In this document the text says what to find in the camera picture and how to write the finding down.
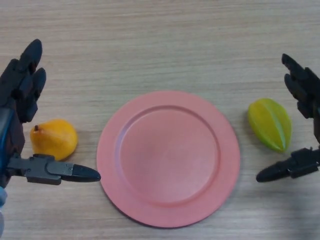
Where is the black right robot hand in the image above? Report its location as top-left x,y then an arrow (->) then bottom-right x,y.
256,53 -> 320,183

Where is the pink round plate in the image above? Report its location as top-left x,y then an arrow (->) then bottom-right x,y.
96,90 -> 241,229

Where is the yellow-green starfruit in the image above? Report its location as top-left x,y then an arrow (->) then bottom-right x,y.
247,98 -> 293,153

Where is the orange-yellow pear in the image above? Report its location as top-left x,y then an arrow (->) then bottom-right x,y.
29,119 -> 78,161

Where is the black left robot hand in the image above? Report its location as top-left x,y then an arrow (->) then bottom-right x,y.
0,38 -> 102,188

